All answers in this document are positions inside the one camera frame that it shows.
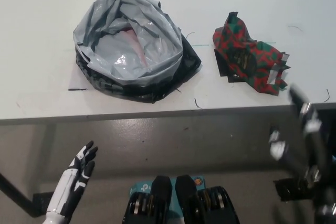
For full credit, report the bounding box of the red green coffee bean bag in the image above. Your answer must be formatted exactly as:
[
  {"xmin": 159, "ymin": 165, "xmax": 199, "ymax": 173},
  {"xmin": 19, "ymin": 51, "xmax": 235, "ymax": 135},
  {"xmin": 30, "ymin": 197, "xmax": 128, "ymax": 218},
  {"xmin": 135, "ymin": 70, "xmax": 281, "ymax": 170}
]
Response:
[{"xmin": 212, "ymin": 11, "xmax": 291, "ymax": 96}]

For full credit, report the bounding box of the black tape patch on table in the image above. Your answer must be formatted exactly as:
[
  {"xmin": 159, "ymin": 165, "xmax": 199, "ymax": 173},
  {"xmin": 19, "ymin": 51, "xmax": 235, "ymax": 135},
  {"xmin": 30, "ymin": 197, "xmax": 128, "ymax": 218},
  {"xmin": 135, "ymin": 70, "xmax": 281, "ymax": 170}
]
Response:
[{"xmin": 214, "ymin": 48, "xmax": 247, "ymax": 83}]

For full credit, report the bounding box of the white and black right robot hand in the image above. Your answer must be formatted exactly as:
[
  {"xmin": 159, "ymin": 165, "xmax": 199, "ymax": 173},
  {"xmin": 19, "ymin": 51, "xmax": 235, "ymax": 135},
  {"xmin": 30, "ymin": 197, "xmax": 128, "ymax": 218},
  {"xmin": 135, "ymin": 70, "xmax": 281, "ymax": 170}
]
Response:
[{"xmin": 269, "ymin": 84, "xmax": 336, "ymax": 190}]

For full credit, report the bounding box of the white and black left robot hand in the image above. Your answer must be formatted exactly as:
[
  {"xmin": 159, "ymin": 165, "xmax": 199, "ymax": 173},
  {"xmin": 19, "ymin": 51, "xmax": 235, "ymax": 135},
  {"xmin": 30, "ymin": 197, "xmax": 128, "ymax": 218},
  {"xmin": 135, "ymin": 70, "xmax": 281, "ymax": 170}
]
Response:
[{"xmin": 43, "ymin": 140, "xmax": 99, "ymax": 224}]

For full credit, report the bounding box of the black slanted table leg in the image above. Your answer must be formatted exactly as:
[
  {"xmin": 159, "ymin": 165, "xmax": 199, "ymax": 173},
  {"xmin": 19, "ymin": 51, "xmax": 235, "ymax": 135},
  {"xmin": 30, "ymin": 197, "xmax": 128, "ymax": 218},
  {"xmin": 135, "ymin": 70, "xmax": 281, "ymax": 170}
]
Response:
[{"xmin": 0, "ymin": 173, "xmax": 40, "ymax": 218}]

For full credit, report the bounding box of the black plastic bag grey inside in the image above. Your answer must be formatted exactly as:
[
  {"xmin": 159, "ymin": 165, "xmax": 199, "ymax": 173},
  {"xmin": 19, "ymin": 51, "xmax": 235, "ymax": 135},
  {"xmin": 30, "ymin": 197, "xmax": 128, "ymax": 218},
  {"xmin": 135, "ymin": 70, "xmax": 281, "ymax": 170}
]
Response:
[{"xmin": 72, "ymin": 0, "xmax": 203, "ymax": 104}]

